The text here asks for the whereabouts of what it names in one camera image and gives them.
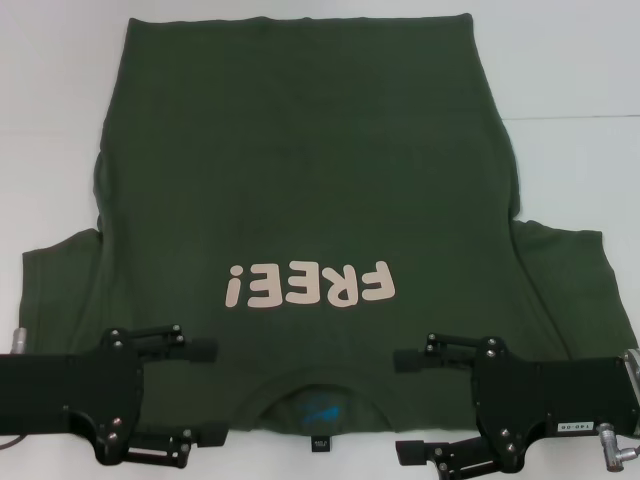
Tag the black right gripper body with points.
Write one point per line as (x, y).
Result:
(550, 395)

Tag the dark green FREE T-shirt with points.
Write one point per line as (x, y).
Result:
(310, 175)

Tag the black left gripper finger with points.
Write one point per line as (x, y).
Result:
(210, 434)
(200, 350)

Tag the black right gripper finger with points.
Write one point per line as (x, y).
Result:
(410, 361)
(412, 452)

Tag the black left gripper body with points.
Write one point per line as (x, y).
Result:
(65, 380)

